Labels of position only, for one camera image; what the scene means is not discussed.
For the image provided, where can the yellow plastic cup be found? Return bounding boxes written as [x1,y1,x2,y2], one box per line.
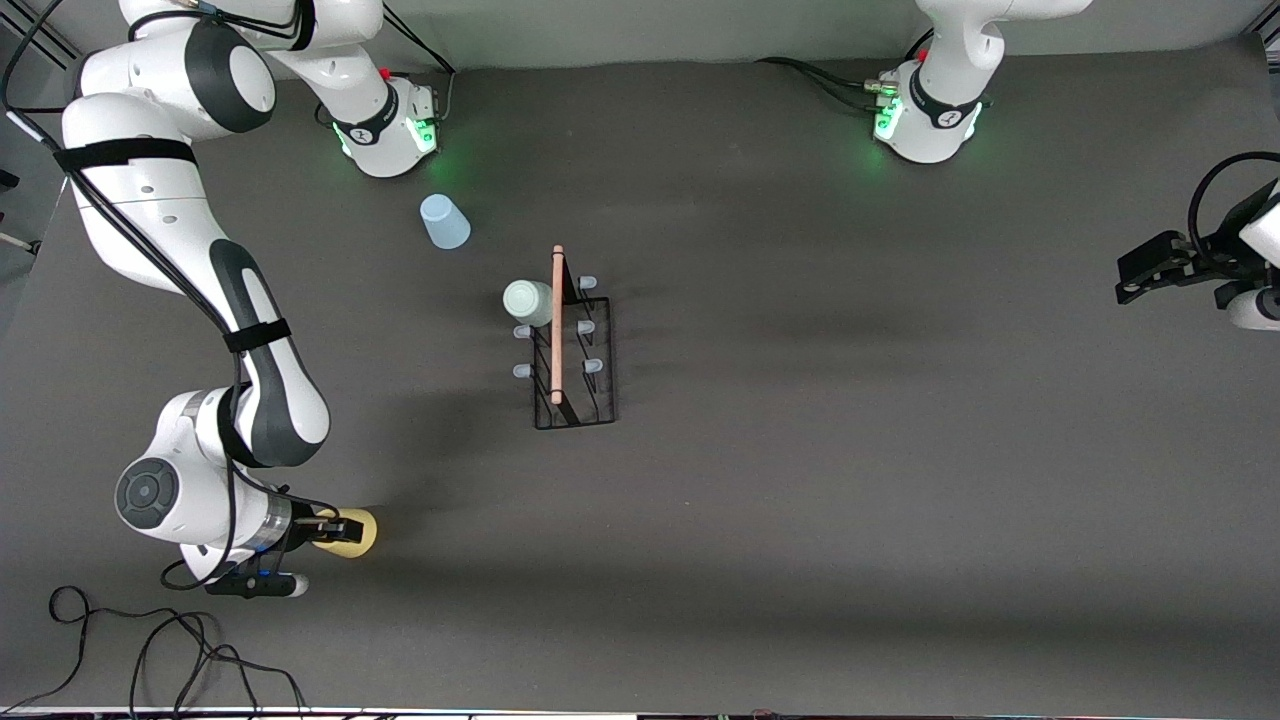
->
[312,508,379,559]

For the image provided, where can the black wire cup holder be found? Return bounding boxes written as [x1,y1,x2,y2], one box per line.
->
[513,245,617,431]

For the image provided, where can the pale green plastic cup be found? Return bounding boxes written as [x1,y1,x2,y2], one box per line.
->
[502,279,554,329]

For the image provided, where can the light blue plastic cup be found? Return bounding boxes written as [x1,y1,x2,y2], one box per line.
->
[419,193,472,250]

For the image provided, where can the dark grey table mat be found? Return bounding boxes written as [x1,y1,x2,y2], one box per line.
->
[0,40,1280,713]

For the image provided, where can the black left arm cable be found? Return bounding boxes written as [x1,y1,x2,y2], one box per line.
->
[1188,152,1280,261]

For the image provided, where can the loose black floor cable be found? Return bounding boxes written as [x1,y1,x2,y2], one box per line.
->
[0,586,311,720]

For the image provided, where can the black left base cable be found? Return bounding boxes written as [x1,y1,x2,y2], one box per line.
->
[755,57,896,111]

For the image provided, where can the black base cable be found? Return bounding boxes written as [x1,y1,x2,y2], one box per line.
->
[755,57,896,111]
[375,5,456,126]

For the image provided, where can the black right base cable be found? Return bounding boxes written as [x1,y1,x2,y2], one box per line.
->
[375,5,456,126]

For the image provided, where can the dark aluminium frame rail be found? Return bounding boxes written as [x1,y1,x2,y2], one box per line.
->
[25,12,81,59]

